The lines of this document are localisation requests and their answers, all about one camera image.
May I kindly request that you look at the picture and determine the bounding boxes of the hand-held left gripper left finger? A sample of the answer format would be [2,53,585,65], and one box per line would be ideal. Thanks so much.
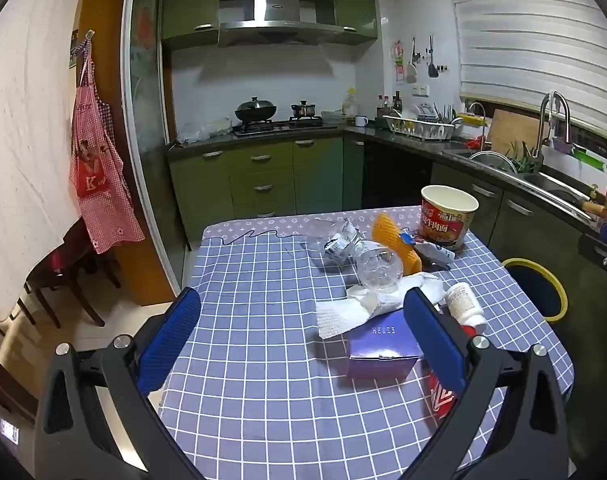
[34,286,204,480]

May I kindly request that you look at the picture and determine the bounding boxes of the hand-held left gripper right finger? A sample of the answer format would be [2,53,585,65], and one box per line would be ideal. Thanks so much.
[398,287,569,480]

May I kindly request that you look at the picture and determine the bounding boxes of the yellow rimmed trash bin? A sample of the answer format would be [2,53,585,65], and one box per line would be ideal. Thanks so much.
[502,258,568,323]

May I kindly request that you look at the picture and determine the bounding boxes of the white paper towel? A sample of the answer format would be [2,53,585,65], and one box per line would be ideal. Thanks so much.
[316,271,445,339]

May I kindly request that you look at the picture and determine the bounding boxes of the orange sponge cloth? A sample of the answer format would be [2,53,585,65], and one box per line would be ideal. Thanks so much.
[372,211,424,277]

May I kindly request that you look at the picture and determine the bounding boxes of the wooden rolling pin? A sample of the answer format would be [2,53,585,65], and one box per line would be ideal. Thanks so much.
[576,185,607,216]

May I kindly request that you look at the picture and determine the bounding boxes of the white pill bottle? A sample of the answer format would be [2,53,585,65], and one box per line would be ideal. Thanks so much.
[443,282,488,328]

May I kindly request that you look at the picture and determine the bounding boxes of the purple cardboard box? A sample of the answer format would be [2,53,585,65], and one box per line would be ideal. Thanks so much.
[347,315,424,383]

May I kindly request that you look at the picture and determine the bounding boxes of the red white packet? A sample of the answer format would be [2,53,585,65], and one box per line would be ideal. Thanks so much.
[426,325,477,421]

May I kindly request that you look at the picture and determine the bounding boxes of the steel kitchen sink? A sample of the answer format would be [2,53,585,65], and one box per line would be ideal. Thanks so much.
[443,147,599,221]

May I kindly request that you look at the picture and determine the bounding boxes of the green plastic board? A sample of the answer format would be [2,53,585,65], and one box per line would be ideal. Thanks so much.
[572,146,607,173]

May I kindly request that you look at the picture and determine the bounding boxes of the grey foil packet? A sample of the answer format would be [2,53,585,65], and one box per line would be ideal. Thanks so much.
[413,240,457,268]

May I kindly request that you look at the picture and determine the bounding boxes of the clear plastic bottle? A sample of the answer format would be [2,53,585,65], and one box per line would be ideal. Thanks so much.
[353,240,405,293]

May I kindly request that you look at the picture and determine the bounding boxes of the blue checked tablecloth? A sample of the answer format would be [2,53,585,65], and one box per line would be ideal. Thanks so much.
[156,205,574,480]

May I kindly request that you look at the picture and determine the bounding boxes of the green vegetables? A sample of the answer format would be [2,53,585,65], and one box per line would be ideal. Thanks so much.
[506,141,539,173]

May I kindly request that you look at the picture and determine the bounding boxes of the red instant noodle cup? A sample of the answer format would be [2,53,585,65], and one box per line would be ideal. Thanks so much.
[417,185,479,252]

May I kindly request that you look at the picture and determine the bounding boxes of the dark wooden chair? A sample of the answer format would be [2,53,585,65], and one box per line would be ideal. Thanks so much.
[24,255,107,328]

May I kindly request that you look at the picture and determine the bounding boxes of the tall chrome faucet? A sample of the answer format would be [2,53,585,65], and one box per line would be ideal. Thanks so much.
[536,91,571,171]

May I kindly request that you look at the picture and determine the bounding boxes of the steel strainer bowl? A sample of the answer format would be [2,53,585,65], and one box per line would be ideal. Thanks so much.
[468,151,518,173]

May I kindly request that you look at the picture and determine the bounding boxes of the wooden cutting board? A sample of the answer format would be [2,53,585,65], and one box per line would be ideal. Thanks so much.
[487,108,544,158]

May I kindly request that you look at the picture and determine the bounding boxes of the red checked apron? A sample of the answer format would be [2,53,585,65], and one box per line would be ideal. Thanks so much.
[68,35,145,255]

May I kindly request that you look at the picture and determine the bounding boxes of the thin chrome faucet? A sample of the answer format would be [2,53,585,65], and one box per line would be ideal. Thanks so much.
[467,102,488,151]

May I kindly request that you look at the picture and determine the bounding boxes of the green kitchen base cabinets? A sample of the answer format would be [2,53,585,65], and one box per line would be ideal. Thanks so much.
[168,135,607,361]

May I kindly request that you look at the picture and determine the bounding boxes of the clear plastic bags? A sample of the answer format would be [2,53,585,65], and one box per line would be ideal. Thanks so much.
[176,117,233,143]

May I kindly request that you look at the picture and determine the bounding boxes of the white dish rack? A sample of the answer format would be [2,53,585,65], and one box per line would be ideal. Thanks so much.
[382,104,464,141]

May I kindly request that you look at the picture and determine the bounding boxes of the white window blind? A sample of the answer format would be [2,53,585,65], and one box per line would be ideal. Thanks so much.
[446,0,607,131]

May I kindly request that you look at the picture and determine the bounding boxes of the glass sliding door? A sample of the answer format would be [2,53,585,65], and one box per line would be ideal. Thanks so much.
[121,0,184,296]

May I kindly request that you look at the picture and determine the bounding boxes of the black gas stove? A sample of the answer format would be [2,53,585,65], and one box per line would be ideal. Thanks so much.
[232,116,337,137]

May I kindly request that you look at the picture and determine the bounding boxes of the black wok with lid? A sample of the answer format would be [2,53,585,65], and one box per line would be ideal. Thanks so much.
[234,96,278,123]

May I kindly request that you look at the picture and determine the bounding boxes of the white hanging cloth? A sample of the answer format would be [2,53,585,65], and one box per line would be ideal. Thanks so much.
[0,0,92,323]

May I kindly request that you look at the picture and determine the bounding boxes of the pale hanging spatula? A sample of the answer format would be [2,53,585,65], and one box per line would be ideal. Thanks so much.
[406,37,419,83]

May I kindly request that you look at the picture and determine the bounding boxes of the steel range hood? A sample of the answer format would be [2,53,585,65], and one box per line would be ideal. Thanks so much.
[218,0,351,46]

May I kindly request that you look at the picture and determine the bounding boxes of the red green wall decoration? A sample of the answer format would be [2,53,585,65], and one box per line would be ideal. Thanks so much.
[392,40,407,83]

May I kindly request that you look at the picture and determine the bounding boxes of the green wall cabinets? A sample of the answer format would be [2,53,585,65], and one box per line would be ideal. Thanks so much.
[161,0,379,51]

